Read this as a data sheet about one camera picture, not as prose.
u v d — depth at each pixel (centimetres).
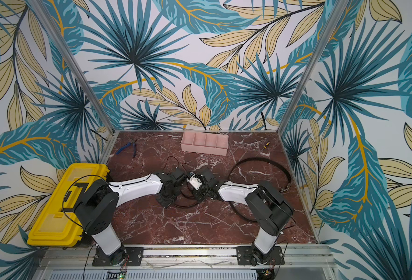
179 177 73
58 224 65
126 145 110
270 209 47
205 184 71
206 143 116
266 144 113
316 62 84
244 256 73
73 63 85
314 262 74
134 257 73
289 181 95
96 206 49
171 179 66
